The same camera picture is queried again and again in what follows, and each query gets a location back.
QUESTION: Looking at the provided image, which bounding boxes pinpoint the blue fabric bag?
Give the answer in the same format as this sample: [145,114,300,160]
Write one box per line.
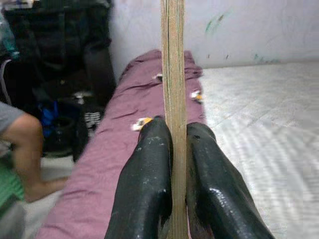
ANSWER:
[37,101,60,140]

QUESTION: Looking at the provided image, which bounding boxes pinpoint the black bag with white lettering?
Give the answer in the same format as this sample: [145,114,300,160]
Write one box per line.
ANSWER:
[72,107,107,161]

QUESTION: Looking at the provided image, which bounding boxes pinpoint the purple blanket with cartoon print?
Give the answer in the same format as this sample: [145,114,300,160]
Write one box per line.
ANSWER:
[34,49,207,239]

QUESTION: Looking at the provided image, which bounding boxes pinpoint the seated person in grey shorts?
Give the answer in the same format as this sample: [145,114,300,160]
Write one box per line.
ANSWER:
[0,101,69,203]

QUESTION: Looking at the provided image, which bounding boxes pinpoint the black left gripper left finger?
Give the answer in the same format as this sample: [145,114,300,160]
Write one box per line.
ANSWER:
[104,116,174,239]

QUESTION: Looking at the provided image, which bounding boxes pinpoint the blue book with yellow border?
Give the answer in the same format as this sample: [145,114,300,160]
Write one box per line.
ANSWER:
[160,0,190,239]

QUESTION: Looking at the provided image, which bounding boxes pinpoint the grey quilted mattress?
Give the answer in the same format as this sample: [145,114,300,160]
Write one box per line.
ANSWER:
[186,61,319,239]

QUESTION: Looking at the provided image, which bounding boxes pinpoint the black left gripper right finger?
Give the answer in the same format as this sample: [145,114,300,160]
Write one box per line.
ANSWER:
[185,121,275,239]

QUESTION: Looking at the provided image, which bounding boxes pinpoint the green plastic stool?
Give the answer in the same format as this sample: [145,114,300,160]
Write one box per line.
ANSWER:
[0,159,26,215]

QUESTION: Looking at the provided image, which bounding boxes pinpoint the black luggage pile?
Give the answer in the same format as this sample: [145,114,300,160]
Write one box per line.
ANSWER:
[0,0,118,160]

